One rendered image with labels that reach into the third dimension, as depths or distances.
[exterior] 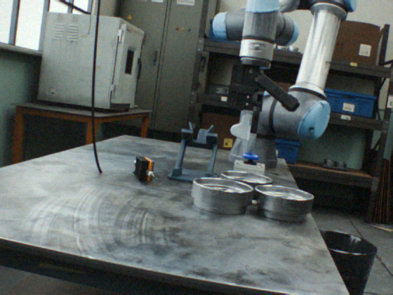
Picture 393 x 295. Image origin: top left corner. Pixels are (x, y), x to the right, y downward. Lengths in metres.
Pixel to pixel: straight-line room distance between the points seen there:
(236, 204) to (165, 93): 3.98
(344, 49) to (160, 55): 1.86
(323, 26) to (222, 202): 0.80
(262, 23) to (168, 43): 3.72
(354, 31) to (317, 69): 3.14
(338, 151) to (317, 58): 3.63
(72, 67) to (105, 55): 0.25
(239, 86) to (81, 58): 2.20
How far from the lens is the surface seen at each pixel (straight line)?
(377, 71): 4.40
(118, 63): 3.05
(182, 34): 4.71
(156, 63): 4.72
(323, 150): 4.91
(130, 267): 0.49
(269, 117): 1.31
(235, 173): 0.94
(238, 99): 1.02
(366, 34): 4.48
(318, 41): 1.37
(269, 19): 1.03
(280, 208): 0.75
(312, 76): 1.33
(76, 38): 3.16
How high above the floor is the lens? 0.99
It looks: 7 degrees down
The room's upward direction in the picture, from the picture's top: 8 degrees clockwise
